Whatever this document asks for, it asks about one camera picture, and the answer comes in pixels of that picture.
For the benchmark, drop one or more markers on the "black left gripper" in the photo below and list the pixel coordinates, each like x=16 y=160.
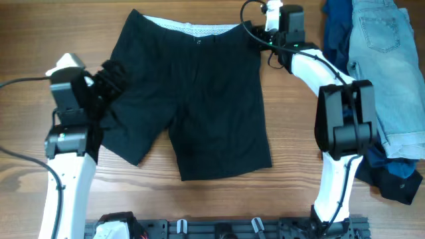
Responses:
x=101 y=78

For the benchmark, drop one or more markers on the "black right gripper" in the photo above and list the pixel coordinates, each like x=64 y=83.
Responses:
x=259 y=32

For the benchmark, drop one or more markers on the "black shorts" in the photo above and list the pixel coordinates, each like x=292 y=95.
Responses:
x=201 y=83

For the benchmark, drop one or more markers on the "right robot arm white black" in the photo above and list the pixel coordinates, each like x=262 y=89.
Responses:
x=345 y=125

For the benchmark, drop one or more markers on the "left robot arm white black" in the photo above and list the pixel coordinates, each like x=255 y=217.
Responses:
x=72 y=146

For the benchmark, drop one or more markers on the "dark blue garment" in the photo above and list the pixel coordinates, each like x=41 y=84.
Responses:
x=338 y=27

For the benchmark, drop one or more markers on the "light blue denim shorts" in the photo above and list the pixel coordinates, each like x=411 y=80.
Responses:
x=382 y=50

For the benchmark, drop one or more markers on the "black garment under pile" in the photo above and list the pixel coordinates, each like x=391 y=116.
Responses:
x=390 y=186

